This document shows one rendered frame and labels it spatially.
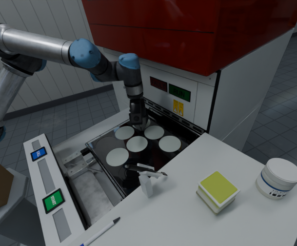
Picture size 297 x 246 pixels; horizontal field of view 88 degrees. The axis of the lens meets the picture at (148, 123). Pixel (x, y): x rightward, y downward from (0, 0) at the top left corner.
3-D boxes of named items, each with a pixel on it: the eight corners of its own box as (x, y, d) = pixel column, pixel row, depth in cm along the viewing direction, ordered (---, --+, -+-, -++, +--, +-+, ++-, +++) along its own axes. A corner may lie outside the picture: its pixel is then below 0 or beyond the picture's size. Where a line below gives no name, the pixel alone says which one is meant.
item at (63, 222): (57, 151, 85) (44, 133, 76) (101, 245, 50) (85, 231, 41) (39, 160, 81) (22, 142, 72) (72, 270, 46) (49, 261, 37)
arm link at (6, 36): (-39, 5, 50) (98, 31, 43) (-2, 27, 61) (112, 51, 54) (-48, 39, 50) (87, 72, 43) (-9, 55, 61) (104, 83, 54)
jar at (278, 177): (261, 172, 48) (273, 153, 42) (288, 188, 44) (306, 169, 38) (250, 187, 45) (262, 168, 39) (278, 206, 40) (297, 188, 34)
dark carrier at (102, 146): (143, 113, 91) (143, 112, 91) (189, 144, 69) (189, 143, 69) (89, 144, 76) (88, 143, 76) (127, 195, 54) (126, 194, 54)
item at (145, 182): (154, 178, 50) (151, 152, 42) (163, 187, 48) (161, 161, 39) (140, 191, 48) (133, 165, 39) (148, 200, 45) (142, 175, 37)
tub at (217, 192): (212, 180, 48) (216, 168, 43) (234, 201, 42) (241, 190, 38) (194, 194, 45) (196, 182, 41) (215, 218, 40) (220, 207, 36)
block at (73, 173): (87, 164, 68) (85, 159, 67) (90, 168, 66) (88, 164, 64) (69, 174, 65) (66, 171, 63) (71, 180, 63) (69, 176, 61)
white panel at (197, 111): (118, 96, 126) (105, 42, 101) (205, 151, 74) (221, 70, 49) (115, 97, 125) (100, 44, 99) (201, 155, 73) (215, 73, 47)
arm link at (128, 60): (118, 52, 60) (140, 51, 59) (124, 79, 67) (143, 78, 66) (113, 59, 54) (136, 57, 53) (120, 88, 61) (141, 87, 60)
